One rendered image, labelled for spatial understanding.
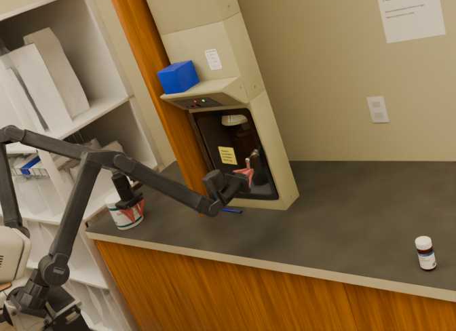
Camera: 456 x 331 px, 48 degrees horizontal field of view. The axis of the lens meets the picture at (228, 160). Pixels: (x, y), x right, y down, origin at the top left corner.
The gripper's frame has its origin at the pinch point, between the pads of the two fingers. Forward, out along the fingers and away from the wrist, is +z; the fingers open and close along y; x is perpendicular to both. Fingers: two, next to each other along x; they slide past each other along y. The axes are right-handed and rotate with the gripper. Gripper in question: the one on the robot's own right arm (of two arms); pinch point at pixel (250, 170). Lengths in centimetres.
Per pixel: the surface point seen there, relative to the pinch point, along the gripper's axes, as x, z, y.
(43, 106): -8, 2, 129
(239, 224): 22.3, -7.4, 4.7
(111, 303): 106, -20, 104
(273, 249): 16.6, -19.5, -19.4
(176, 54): -42, 7, 31
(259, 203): 19.4, 4.4, 1.9
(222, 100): -29.6, -0.4, 6.0
